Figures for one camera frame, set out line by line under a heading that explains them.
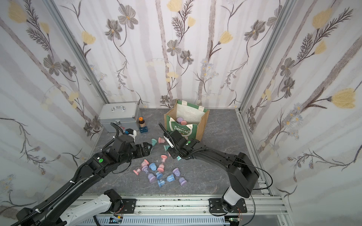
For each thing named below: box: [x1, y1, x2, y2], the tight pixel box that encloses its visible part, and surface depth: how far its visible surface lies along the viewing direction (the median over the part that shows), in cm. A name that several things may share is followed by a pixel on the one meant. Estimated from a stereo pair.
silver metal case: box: [98, 101, 140, 133], surface depth 100 cm
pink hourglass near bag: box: [158, 137, 166, 144], surface depth 100 cm
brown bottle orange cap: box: [138, 116, 147, 128], surface depth 106 cm
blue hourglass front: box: [166, 174, 176, 183], surface depth 83 cm
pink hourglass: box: [156, 154, 168, 173], surface depth 91 cm
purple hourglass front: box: [172, 167, 188, 187], surface depth 85 cm
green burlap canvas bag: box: [164, 99, 210, 142], surface depth 95 cm
